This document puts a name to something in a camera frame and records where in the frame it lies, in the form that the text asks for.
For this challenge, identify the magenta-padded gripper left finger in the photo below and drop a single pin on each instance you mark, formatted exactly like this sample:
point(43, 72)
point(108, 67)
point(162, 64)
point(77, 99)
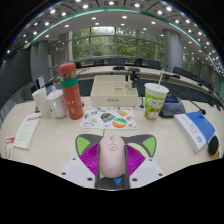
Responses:
point(78, 171)

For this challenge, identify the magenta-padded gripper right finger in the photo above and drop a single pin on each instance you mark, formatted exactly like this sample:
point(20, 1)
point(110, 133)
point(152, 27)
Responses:
point(146, 171)

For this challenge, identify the pink computer mouse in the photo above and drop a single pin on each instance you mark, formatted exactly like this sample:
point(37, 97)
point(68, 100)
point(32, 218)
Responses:
point(112, 156)

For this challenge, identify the grey cat-shaped mouse pad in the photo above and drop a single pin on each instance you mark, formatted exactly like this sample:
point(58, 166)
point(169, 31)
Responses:
point(83, 143)

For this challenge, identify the colourful sticker sheet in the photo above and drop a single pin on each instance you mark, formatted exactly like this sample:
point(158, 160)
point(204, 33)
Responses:
point(108, 118)

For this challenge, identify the white printed booklet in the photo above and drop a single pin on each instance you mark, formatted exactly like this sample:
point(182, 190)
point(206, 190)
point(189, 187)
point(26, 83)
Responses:
point(28, 130)

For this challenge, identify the blue and white book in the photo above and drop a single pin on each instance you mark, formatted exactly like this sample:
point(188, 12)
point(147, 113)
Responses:
point(196, 128)

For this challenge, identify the green printed cup with straw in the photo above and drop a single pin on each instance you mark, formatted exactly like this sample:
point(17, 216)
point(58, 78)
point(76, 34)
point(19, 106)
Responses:
point(155, 103)

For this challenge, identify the white lidded jug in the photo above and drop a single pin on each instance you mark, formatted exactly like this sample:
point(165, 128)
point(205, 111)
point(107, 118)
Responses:
point(58, 105)

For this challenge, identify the dark conference desk console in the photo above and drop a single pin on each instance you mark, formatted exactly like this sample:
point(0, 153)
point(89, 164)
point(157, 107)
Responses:
point(171, 106)

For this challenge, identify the red insulated drink bottle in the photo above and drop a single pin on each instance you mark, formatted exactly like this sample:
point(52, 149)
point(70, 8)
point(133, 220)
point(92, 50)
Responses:
point(71, 96)

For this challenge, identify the white cardboard box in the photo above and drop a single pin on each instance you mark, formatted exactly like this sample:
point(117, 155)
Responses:
point(113, 96)

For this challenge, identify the black gooseneck microphone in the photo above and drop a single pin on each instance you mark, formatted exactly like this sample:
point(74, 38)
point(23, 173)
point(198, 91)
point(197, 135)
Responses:
point(191, 101)

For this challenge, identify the black device on stand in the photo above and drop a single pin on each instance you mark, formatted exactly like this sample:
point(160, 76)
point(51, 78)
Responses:
point(134, 75)

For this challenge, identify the group of dark office chairs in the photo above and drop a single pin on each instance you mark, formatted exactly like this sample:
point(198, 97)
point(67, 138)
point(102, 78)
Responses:
point(155, 64)

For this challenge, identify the group of ceiling lights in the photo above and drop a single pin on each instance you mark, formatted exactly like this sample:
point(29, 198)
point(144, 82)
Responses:
point(124, 16)

